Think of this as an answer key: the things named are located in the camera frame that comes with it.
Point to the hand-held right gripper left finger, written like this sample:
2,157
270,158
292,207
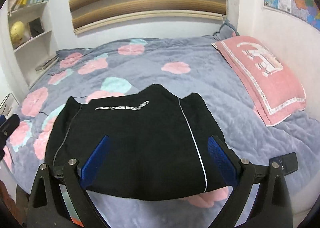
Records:
96,160

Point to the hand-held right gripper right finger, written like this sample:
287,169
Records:
222,160

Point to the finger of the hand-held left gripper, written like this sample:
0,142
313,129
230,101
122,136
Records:
10,124

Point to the black jacket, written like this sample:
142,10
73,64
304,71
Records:
140,138

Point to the white shelf unit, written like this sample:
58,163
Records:
42,42

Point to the pink pillow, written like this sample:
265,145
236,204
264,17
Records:
262,80

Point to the gold ball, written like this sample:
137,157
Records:
17,32

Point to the black box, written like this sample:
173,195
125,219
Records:
35,27

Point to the grey floral blanket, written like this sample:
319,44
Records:
155,67

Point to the grey pillow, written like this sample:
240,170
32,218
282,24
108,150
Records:
226,29

